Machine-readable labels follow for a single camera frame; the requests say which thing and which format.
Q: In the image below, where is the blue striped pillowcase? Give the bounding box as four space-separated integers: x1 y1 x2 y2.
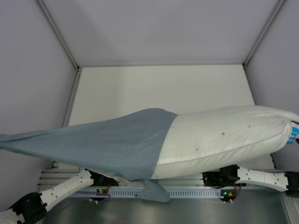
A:
0 108 177 202

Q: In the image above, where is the white pillow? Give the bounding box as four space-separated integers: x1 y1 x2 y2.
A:
152 105 299 179

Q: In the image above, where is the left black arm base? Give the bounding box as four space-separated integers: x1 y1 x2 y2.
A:
89 171 119 187

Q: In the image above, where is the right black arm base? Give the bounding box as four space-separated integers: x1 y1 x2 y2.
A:
202 171 229 189

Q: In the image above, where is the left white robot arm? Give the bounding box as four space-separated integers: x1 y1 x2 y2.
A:
0 169 94 224

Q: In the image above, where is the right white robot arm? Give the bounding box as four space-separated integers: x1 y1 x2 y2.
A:
220 165 299 198

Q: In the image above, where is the blue pillow care label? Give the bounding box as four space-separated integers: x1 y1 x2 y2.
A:
287 122 299 145

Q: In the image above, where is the left aluminium frame post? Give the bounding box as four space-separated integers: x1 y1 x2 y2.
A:
35 0 82 127

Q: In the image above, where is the aluminium frame post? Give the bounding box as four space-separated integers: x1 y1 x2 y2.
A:
242 0 288 105
35 0 82 127

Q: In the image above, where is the slotted grey cable duct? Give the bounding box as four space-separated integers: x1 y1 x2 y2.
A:
71 188 237 199

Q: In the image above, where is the aluminium mounting rail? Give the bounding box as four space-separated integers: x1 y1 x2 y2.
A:
38 169 292 187

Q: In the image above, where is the right aluminium frame post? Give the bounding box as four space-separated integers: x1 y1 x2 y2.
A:
242 0 288 105

